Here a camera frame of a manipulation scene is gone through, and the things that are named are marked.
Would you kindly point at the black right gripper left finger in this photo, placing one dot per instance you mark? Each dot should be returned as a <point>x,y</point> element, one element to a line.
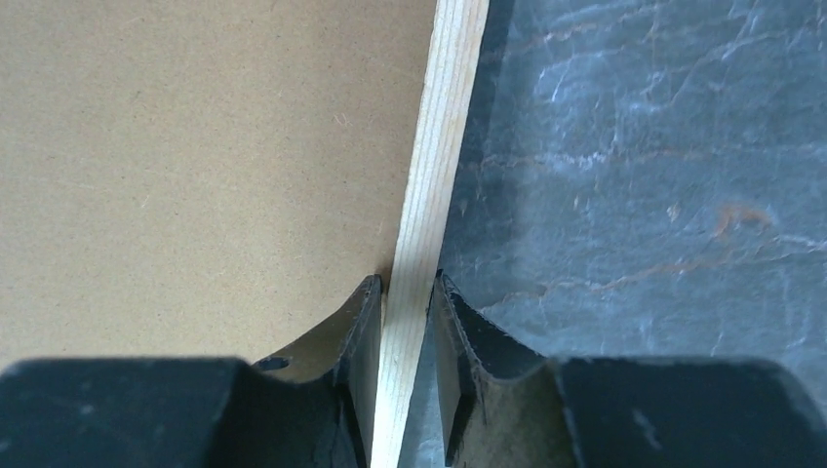
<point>309,404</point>

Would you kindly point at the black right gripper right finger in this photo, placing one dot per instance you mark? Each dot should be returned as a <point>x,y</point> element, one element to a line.
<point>504,405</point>

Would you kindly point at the wooden picture frame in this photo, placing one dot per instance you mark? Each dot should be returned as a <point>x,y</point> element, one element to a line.
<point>454,49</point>

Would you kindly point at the brown backing board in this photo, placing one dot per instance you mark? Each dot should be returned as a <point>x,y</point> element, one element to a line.
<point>198,177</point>

